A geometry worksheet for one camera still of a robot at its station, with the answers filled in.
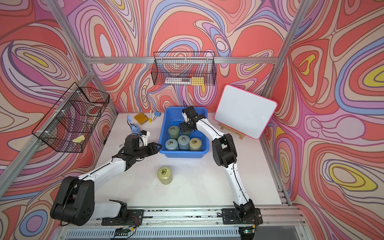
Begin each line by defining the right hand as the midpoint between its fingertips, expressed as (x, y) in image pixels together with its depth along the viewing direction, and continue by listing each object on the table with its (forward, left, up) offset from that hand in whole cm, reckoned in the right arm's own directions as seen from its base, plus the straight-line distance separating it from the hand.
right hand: (188, 129), depth 104 cm
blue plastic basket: (+13, +11, 0) cm, 17 cm away
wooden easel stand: (-7, -35, 0) cm, 36 cm away
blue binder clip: (+20, +26, -3) cm, 33 cm away
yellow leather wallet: (+14, +36, -2) cm, 39 cm away
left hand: (-18, +16, +7) cm, 25 cm away
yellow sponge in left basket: (-23, +52, +23) cm, 62 cm away
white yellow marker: (+14, +29, -3) cm, 33 cm away
